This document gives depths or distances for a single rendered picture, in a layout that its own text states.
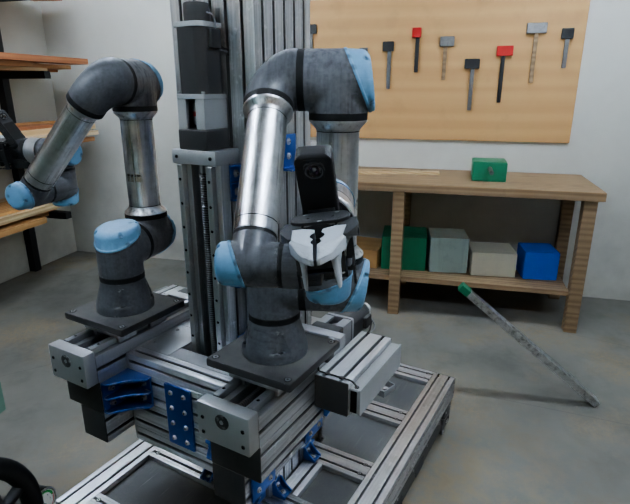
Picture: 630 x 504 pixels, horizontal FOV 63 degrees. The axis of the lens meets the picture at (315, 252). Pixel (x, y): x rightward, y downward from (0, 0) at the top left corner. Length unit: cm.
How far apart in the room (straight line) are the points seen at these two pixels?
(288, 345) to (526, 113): 285
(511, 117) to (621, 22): 79
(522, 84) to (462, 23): 54
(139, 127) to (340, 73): 67
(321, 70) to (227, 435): 74
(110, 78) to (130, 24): 305
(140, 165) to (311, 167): 93
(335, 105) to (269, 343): 51
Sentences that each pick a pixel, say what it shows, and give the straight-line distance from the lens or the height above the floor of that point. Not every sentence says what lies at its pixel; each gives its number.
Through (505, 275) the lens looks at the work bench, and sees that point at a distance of 346.
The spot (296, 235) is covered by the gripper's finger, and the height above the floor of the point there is 124.
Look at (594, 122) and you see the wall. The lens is 379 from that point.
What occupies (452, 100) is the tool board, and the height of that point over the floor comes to 131.
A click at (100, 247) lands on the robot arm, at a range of 142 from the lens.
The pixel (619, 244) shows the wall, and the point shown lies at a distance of 399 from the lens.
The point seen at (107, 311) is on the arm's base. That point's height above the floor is 83.
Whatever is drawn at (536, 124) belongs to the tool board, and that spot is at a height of 116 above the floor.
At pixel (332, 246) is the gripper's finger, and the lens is 52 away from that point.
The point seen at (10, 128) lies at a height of 128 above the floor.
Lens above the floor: 139
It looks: 18 degrees down
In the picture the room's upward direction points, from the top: straight up
